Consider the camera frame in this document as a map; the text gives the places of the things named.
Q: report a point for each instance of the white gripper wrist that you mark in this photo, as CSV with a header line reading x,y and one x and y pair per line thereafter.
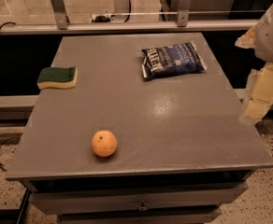
x,y
260,90

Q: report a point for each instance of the green and yellow sponge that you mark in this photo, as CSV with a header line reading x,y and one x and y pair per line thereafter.
x,y
58,78

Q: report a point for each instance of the blue snack bag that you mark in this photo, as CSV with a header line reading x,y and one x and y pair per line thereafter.
x,y
173,60

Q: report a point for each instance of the orange fruit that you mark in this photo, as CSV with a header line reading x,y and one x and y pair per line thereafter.
x,y
104,143

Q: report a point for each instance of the grey cabinet drawer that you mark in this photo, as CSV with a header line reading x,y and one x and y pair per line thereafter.
x,y
109,200

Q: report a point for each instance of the right metal bracket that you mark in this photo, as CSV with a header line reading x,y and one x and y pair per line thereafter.
x,y
183,12

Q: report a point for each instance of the metal bracket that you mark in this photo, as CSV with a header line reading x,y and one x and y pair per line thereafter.
x,y
183,12
60,15

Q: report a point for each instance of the metal window rail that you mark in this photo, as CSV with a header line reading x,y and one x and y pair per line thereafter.
x,y
127,27

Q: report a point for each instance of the left metal bracket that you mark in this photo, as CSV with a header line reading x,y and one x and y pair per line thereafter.
x,y
60,15

